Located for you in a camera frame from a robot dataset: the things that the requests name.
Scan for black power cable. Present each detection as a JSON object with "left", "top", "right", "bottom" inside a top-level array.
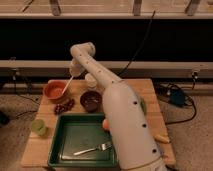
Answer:
[{"left": 118, "top": 9, "right": 157, "bottom": 77}]

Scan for white handled brush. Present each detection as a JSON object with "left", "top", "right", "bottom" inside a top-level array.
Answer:
[{"left": 61, "top": 76, "right": 74, "bottom": 95}]

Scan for green toy vegetable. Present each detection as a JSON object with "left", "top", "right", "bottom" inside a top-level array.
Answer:
[{"left": 140, "top": 97, "right": 147, "bottom": 115}]

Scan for wooden table board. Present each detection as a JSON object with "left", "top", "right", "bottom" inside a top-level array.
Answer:
[{"left": 21, "top": 79, "right": 168, "bottom": 167}]

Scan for silver metal fork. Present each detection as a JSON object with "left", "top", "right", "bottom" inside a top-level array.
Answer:
[{"left": 73, "top": 142, "right": 112, "bottom": 156}]

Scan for blue power adapter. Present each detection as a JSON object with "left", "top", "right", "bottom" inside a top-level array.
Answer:
[{"left": 169, "top": 89, "right": 185, "bottom": 107}]

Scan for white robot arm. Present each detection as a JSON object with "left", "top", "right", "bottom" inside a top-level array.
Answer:
[{"left": 70, "top": 42, "right": 167, "bottom": 171}]

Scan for red grape bunch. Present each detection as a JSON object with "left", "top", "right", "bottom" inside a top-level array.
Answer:
[{"left": 54, "top": 99, "right": 75, "bottom": 115}]

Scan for dark brown bowl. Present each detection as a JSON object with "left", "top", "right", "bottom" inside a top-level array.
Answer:
[{"left": 80, "top": 91, "right": 102, "bottom": 112}]

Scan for green plastic cup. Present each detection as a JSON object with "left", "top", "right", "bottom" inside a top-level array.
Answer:
[{"left": 30, "top": 119, "right": 47, "bottom": 136}]

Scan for green plastic tray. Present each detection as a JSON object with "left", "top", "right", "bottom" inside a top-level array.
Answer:
[{"left": 48, "top": 114, "right": 118, "bottom": 168}]

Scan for red orange bowl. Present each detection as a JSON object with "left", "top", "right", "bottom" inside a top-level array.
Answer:
[{"left": 43, "top": 81, "right": 69, "bottom": 103}]

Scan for yellow toy corn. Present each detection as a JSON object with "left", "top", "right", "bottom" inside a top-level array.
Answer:
[{"left": 154, "top": 134, "right": 170, "bottom": 144}]

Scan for white salt shaker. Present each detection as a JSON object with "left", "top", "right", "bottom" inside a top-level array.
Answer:
[{"left": 85, "top": 73, "right": 97, "bottom": 90}]

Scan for orange toy fruit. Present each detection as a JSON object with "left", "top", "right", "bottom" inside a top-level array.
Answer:
[{"left": 102, "top": 119, "right": 109, "bottom": 130}]

